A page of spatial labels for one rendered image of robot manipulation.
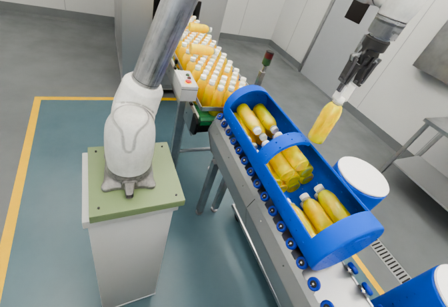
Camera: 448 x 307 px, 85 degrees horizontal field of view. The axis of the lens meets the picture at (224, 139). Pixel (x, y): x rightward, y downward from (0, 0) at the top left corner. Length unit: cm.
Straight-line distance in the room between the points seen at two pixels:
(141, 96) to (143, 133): 17
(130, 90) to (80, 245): 135
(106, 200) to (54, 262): 113
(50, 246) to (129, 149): 136
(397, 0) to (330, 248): 74
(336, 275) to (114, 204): 87
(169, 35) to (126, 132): 33
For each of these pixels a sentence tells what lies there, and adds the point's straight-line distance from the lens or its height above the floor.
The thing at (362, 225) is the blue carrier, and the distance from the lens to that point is 91.
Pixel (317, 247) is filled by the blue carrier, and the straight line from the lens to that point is 91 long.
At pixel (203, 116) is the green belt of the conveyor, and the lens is 157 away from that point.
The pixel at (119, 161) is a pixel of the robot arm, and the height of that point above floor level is 117.
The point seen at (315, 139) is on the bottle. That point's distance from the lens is 106.
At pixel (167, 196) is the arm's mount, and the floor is 104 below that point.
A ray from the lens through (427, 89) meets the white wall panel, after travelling 436.
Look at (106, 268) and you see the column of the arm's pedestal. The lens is 131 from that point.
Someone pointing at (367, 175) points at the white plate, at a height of 104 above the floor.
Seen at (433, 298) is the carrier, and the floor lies 100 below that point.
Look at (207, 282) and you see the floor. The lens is 194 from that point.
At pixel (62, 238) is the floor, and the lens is 208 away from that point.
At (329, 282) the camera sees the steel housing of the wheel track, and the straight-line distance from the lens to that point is 113.
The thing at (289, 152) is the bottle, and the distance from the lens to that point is 108.
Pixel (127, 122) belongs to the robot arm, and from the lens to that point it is 78.
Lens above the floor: 179
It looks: 38 degrees down
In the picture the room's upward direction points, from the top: 19 degrees clockwise
